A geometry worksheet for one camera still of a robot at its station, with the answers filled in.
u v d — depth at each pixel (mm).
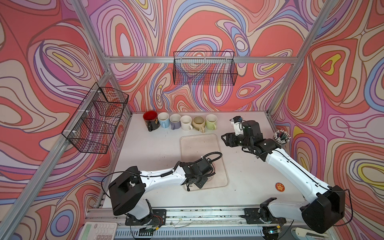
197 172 627
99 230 683
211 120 1026
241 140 655
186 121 1064
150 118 1019
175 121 1056
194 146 991
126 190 426
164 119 1036
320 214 467
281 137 859
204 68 965
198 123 1021
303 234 662
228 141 703
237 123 687
